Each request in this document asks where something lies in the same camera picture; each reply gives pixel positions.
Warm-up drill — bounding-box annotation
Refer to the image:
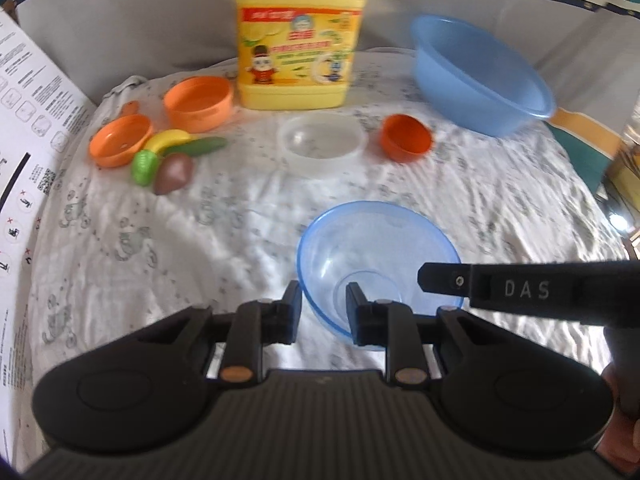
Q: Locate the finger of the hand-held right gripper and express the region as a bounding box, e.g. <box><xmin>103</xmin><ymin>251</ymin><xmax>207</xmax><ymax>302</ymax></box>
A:
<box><xmin>418</xmin><ymin>261</ymin><xmax>474</xmax><ymax>307</ymax></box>

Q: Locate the clear plastic bowl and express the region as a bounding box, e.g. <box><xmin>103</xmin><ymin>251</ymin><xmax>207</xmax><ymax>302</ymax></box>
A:
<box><xmin>277</xmin><ymin>112</ymin><xmax>367</xmax><ymax>181</ymax></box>

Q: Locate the toy banana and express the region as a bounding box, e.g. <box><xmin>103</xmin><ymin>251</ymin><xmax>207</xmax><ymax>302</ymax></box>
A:
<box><xmin>144</xmin><ymin>129</ymin><xmax>193</xmax><ymax>154</ymax></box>

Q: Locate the small orange bowl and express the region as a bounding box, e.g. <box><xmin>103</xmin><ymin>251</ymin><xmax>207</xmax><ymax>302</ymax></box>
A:
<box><xmin>381</xmin><ymin>114</ymin><xmax>434</xmax><ymax>162</ymax></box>

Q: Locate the white instruction sheet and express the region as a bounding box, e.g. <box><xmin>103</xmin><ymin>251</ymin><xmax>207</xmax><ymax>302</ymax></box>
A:
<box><xmin>0</xmin><ymin>7</ymin><xmax>98</xmax><ymax>461</ymax></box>

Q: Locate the blue plastic basin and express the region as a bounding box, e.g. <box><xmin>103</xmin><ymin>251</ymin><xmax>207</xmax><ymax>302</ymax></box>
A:
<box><xmin>410</xmin><ymin>14</ymin><xmax>557</xmax><ymax>137</ymax></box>

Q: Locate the yellow detergent pump bottle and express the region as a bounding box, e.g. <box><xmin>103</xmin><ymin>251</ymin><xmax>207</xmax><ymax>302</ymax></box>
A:
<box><xmin>235</xmin><ymin>0</ymin><xmax>368</xmax><ymax>110</ymax></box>

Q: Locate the orange toy pot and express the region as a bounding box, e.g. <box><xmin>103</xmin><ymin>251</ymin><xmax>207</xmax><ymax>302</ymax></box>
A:
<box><xmin>163</xmin><ymin>76</ymin><xmax>234</xmax><ymax>133</ymax></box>

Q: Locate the toy cucumber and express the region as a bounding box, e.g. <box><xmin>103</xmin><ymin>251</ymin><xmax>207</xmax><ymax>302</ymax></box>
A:
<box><xmin>162</xmin><ymin>136</ymin><xmax>228</xmax><ymax>157</ymax></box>

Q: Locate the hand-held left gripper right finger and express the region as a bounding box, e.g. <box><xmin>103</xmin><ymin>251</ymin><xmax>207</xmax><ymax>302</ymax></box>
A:
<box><xmin>346</xmin><ymin>282</ymin><xmax>525</xmax><ymax>388</ymax></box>

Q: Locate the blue transparent bowl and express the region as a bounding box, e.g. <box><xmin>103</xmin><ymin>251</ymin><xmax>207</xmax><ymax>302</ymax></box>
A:
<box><xmin>296</xmin><ymin>201</ymin><xmax>463</xmax><ymax>345</ymax></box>

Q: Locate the brown toy onion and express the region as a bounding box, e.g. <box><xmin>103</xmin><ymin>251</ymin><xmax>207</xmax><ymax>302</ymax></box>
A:
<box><xmin>153</xmin><ymin>152</ymin><xmax>195</xmax><ymax>196</ymax></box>

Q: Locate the teal grey star-striped sheet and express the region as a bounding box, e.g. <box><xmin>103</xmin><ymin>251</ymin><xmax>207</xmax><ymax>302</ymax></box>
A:
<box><xmin>0</xmin><ymin>0</ymin><xmax>640</xmax><ymax>201</ymax></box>

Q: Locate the white cat-print cloth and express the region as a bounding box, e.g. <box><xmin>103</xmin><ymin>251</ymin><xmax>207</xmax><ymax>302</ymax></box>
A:
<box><xmin>20</xmin><ymin>47</ymin><xmax>636</xmax><ymax>376</ymax></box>

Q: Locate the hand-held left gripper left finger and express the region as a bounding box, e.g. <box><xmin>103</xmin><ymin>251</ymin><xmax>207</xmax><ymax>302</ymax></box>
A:
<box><xmin>125</xmin><ymin>280</ymin><xmax>304</xmax><ymax>386</ymax></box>

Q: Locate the orange ladle bowl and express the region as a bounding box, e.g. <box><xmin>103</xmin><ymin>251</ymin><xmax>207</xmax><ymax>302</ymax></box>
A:
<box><xmin>89</xmin><ymin>101</ymin><xmax>155</xmax><ymax>168</ymax></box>

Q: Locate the person's right hand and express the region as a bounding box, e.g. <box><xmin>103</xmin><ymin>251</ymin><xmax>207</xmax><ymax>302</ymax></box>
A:
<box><xmin>597</xmin><ymin>360</ymin><xmax>640</xmax><ymax>470</ymax></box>

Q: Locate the green toy vegetable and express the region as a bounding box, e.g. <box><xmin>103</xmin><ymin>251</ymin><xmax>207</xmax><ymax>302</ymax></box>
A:
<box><xmin>131</xmin><ymin>150</ymin><xmax>161</xmax><ymax>188</ymax></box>

